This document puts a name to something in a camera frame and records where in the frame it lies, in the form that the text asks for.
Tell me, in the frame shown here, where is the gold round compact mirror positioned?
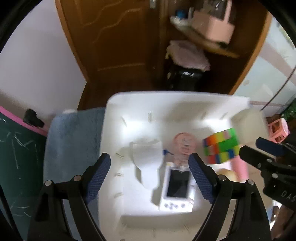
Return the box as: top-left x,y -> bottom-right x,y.
216,168 -> 239,182

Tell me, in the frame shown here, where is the pink hair roller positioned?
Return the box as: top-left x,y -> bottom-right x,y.
231,156 -> 249,183

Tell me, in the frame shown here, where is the white handheld game console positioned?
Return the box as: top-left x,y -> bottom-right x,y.
159,162 -> 196,213

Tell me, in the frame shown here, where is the colourful rubik's cube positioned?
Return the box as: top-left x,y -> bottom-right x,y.
202,128 -> 239,165

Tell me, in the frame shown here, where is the pink round face toy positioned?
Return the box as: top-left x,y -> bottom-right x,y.
173,133 -> 197,167

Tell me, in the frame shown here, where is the white cloud-shaped piece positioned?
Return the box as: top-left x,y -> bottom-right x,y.
130,140 -> 164,190

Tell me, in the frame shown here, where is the person's right hand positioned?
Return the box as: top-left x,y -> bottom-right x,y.
271,205 -> 296,241

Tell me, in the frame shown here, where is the pink plastic stool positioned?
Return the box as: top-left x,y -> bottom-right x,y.
268,118 -> 290,144

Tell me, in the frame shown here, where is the green snack bag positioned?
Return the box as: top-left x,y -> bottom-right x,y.
281,99 -> 296,122

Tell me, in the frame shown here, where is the blue fuzzy table cloth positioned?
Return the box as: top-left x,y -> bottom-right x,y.
43,107 -> 107,232

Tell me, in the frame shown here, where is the white plastic storage bin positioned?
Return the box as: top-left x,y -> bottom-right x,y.
98,91 -> 268,240

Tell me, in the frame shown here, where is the black knob on chalkboard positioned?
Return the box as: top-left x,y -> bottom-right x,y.
23,109 -> 45,128

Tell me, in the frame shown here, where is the wooden corner shelf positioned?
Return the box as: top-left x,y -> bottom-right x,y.
158,1 -> 272,94

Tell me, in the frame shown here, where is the pink basket clear dome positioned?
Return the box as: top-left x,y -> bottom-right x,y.
191,0 -> 235,45

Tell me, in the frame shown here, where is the pink folded cloth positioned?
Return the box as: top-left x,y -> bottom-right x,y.
166,40 -> 210,72

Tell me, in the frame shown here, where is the brown wooden door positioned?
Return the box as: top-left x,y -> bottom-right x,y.
55,1 -> 162,110

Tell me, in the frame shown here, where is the green chalkboard pink frame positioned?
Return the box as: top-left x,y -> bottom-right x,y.
1,108 -> 47,238

